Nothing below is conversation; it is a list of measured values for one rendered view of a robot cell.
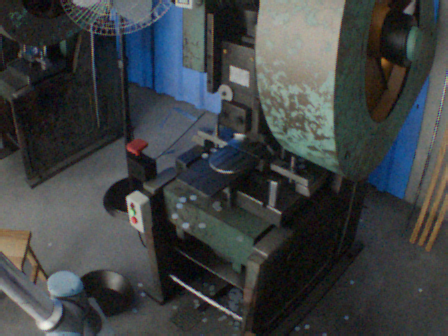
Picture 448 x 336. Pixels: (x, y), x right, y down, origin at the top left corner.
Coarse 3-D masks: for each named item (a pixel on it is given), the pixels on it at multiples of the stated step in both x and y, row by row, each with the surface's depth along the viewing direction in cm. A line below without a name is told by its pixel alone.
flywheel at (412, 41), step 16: (384, 0) 109; (400, 0) 120; (416, 0) 118; (384, 16) 101; (400, 16) 99; (416, 16) 126; (384, 32) 101; (400, 32) 98; (416, 32) 99; (368, 48) 107; (384, 48) 103; (400, 48) 99; (416, 48) 102; (368, 64) 113; (384, 64) 129; (400, 64) 104; (368, 80) 117; (400, 80) 133; (368, 96) 121; (384, 96) 132; (368, 112) 126; (384, 112) 129
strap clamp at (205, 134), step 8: (216, 120) 169; (200, 128) 175; (208, 128) 175; (216, 128) 169; (200, 136) 174; (208, 136) 172; (216, 136) 170; (224, 136) 171; (200, 144) 175; (216, 144) 173; (224, 144) 168
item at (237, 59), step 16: (224, 48) 138; (240, 48) 134; (224, 64) 142; (240, 64) 137; (224, 80) 145; (240, 80) 140; (224, 96) 146; (240, 96) 144; (224, 112) 146; (240, 112) 143; (256, 112) 142; (240, 128) 146; (256, 128) 146
